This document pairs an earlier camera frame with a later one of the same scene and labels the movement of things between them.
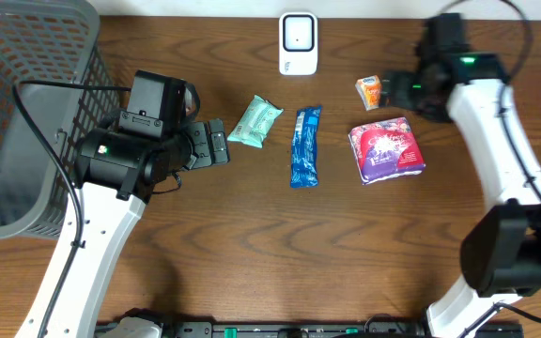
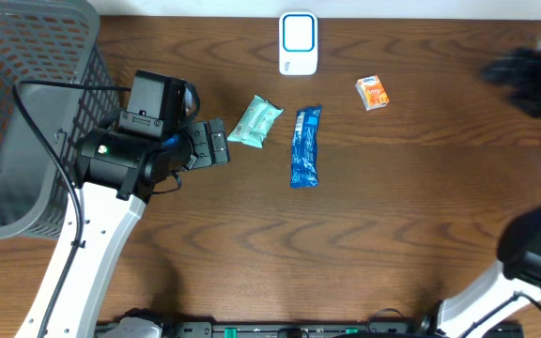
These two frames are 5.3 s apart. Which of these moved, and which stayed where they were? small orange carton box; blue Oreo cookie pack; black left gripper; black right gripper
Moved: black right gripper
Stayed: blue Oreo cookie pack; small orange carton box; black left gripper
